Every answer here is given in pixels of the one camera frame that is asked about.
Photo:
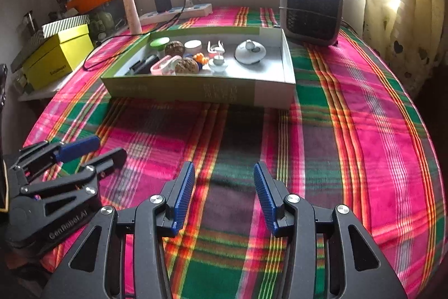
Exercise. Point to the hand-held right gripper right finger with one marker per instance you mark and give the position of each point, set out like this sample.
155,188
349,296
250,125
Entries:
262,190

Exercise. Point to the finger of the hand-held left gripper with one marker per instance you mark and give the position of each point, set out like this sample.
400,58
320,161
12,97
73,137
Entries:
112,157
78,146

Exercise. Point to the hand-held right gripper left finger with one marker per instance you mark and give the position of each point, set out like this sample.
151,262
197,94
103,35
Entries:
185,187

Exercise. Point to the green and white cardboard box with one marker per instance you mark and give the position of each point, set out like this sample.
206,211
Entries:
175,90

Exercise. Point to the large pink clip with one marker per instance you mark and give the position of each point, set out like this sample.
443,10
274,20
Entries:
157,67

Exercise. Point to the black and clear flashlight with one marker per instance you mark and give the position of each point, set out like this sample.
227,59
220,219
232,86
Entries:
148,61

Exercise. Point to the brown walnut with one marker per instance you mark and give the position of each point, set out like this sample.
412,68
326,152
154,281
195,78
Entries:
174,47
186,66

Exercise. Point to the green mushroom-shaped cap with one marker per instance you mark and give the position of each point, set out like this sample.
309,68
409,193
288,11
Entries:
159,42

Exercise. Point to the white knob suction hook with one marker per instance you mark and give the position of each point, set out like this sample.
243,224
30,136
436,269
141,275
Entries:
218,62

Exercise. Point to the white round panda device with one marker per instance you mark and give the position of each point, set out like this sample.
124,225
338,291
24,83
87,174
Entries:
248,55

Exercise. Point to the white round ribbed cap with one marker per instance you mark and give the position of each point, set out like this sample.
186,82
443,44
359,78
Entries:
193,45

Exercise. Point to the small pink clip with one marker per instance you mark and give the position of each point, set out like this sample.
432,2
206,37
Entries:
211,48

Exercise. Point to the yellow box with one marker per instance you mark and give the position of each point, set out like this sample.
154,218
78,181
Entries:
56,60

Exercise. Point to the dark device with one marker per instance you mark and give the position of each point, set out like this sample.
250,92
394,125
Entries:
2,85

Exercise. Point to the green striped box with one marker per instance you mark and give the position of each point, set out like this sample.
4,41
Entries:
66,24

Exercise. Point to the glass tank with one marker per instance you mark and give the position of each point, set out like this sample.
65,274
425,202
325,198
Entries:
105,20

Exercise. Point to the cream tube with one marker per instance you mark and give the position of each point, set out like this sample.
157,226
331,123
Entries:
133,15

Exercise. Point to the black charger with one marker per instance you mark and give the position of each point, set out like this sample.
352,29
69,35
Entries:
162,3

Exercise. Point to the white power strip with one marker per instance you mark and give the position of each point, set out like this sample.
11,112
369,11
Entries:
199,9

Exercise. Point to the white plug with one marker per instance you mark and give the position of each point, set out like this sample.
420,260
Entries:
191,2

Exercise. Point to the grey space heater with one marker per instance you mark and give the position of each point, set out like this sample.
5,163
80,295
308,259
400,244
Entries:
311,8

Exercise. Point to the cream heart-print curtain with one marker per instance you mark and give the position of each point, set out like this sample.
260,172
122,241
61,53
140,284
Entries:
402,4

